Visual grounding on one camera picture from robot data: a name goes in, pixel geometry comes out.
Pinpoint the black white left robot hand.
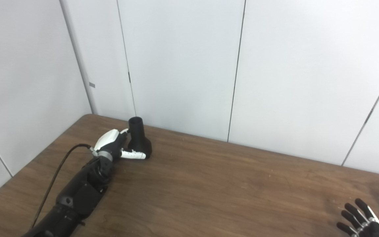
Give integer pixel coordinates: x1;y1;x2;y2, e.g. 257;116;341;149
93;129;147;161

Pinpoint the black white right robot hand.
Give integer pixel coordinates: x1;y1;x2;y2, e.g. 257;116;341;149
337;198;379;237

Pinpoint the black funnel-shaped nozzle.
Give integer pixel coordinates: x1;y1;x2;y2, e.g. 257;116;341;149
128;117;153;159

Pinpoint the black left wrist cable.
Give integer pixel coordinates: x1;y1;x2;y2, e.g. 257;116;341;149
30;144;95;229

